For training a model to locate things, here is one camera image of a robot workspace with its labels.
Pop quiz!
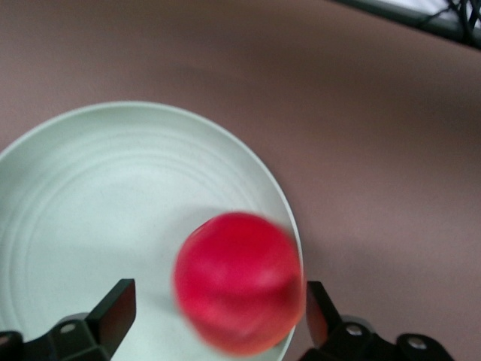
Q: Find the brown table cover sheet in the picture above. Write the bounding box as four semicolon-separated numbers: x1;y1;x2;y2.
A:
0;0;481;361

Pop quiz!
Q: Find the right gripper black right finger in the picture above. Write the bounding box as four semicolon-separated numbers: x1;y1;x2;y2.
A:
300;280;458;361

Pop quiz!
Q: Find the pale green plate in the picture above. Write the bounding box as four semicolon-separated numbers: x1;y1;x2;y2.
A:
0;100;304;361

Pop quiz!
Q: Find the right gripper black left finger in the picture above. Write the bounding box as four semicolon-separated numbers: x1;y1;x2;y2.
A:
0;278;137;361

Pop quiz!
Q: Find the red pomegranate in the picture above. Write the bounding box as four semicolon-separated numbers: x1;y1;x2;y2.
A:
172;211;306;356

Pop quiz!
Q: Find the dark table edge rail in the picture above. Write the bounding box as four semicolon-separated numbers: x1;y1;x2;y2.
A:
334;0;481;48

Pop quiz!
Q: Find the black tangled cable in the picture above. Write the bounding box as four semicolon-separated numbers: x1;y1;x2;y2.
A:
424;0;481;38

